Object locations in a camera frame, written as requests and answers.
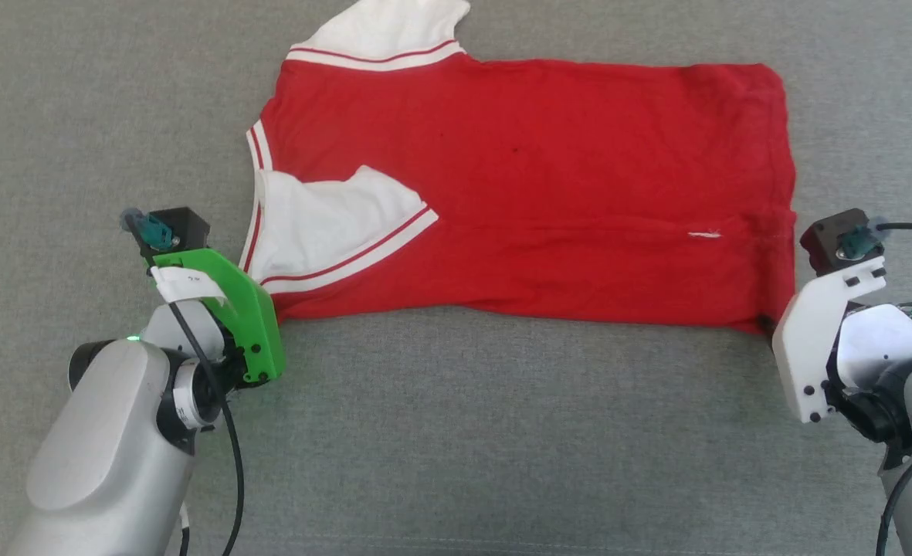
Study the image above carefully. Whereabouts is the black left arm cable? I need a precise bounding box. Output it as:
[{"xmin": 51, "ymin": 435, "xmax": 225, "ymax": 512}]
[{"xmin": 120, "ymin": 210, "xmax": 246, "ymax": 556}]

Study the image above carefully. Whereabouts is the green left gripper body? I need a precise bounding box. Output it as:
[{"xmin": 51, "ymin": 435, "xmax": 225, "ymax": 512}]
[{"xmin": 147, "ymin": 248, "xmax": 286, "ymax": 386}]

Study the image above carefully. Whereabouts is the red and white shirt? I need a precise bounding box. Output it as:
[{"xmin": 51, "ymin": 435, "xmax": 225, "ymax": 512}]
[{"xmin": 241, "ymin": 0, "xmax": 799, "ymax": 335}]

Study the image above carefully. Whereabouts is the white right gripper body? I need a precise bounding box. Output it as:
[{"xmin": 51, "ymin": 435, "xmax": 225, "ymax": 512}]
[{"xmin": 771, "ymin": 255, "xmax": 889, "ymax": 425}]

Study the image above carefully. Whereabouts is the white label tape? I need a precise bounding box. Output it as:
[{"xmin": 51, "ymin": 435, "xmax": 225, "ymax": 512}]
[{"xmin": 150, "ymin": 266, "xmax": 226, "ymax": 304}]

